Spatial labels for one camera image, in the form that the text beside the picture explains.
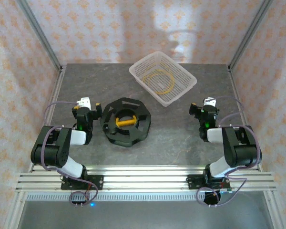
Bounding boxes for thin yellow cable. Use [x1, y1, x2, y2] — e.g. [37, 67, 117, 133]
[143, 69, 176, 95]

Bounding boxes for grey slotted cable duct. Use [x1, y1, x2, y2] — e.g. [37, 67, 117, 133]
[26, 193, 205, 201]

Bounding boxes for aluminium frame leg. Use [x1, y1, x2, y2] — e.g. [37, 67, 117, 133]
[3, 190, 27, 229]
[262, 190, 286, 229]

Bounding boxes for aluminium frame post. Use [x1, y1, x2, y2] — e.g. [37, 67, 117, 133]
[228, 0, 275, 72]
[16, 0, 63, 72]

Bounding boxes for aluminium mounting rail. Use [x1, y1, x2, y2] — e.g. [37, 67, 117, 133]
[15, 164, 277, 193]

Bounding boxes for aluminium table side rail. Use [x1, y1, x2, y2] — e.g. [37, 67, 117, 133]
[28, 65, 67, 173]
[227, 65, 264, 172]

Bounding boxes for black cable spool yellow core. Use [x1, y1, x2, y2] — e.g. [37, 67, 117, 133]
[100, 97, 152, 148]

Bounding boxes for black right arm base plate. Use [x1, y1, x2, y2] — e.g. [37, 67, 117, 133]
[187, 175, 230, 190]

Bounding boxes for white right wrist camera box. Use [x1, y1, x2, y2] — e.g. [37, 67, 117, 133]
[203, 97, 217, 107]

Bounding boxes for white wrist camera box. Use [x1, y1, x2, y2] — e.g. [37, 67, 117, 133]
[203, 97, 217, 107]
[76, 96, 92, 108]

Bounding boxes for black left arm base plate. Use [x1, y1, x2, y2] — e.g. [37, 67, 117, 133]
[61, 175, 104, 191]

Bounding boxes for white perforated plastic basket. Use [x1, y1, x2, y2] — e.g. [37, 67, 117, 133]
[129, 51, 198, 107]

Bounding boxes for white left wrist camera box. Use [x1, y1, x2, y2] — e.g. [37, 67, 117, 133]
[76, 96, 92, 108]

